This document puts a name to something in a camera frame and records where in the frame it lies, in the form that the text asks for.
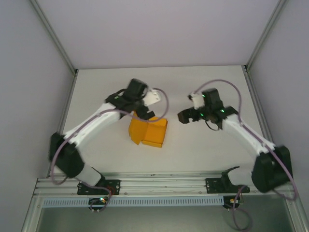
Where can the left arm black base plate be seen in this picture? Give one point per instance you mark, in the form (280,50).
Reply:
(113,187)

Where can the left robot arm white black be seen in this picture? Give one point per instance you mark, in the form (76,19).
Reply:
(96,120)

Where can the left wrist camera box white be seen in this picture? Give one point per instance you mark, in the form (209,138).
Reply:
(152,97)

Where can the aluminium mounting rail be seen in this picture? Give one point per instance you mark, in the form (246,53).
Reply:
(164,184)

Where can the aluminium table edge rail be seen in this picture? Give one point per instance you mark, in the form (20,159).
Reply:
(68,101)
(253,96)

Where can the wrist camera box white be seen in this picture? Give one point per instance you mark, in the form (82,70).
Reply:
(152,97)
(198,101)

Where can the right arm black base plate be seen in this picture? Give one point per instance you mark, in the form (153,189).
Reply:
(213,186)

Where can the grey metal panel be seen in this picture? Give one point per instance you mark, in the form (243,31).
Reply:
(157,220)

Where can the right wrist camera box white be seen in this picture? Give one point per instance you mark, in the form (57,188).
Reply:
(198,101)

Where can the aluminium frame post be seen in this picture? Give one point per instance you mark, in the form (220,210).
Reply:
(265,36)
(55,41)

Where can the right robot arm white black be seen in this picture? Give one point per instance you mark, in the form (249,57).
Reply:
(248,137)

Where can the orange cardboard box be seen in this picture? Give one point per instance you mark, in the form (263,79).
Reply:
(154,133)

